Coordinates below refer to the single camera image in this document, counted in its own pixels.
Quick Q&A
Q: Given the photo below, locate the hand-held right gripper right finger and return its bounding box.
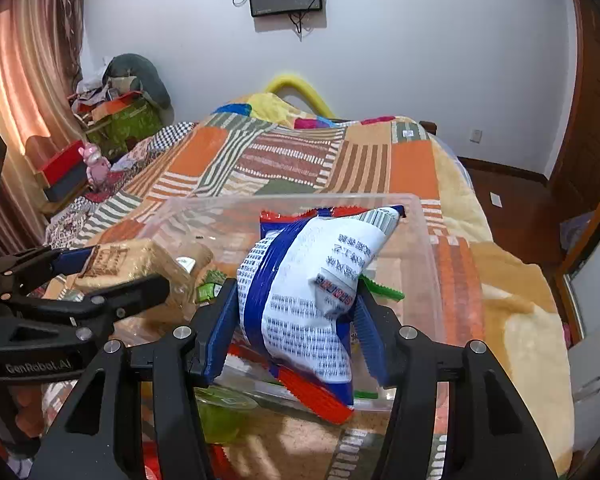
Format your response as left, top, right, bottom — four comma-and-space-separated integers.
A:
352, 280, 558, 480

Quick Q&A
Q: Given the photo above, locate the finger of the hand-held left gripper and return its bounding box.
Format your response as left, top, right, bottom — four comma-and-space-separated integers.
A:
0, 274, 172, 333
0, 245, 103, 297

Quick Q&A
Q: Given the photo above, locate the white cabinet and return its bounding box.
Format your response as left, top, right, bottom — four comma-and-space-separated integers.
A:
564, 317, 600, 458

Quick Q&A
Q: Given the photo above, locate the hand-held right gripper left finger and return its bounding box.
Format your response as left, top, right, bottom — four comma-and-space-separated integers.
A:
30, 276, 239, 480

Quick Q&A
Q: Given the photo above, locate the yellow padded headboard tube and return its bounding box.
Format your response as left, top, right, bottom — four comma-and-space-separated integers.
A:
264, 73, 337, 117

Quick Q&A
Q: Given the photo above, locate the green patterned bag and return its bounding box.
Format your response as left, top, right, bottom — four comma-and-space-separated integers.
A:
84, 91, 165, 157

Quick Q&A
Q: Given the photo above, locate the black monitor cable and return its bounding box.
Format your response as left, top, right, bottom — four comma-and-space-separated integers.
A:
289, 9, 315, 42

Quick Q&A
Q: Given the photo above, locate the tan snack packet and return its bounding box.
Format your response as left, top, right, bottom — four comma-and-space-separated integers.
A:
74, 238, 216, 312

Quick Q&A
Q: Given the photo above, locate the red and black box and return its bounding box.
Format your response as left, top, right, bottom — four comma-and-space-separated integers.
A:
37, 139, 90, 203

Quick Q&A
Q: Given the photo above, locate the white and blue snack packet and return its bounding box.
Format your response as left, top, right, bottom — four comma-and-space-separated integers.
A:
235, 205, 407, 425

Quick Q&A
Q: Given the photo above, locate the patchwork quilt bed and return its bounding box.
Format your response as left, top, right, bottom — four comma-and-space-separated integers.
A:
7, 91, 577, 480

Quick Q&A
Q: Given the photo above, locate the brown wooden door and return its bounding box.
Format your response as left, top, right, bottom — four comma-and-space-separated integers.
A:
544, 0, 600, 203

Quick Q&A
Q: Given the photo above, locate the clear plastic storage box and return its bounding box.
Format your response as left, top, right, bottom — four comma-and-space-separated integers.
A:
107, 192, 450, 416

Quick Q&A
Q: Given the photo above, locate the green jelly cup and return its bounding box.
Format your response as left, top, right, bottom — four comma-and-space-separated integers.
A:
194, 386, 260, 445

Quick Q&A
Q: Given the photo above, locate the green snack packet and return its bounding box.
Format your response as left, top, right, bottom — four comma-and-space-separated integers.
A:
359, 274, 406, 302
194, 269, 227, 305

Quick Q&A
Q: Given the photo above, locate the pink striped curtain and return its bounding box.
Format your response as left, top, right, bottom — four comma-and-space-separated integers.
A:
0, 0, 90, 258

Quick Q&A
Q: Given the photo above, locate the pink toy figure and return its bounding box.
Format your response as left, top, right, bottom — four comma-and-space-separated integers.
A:
81, 142, 113, 190

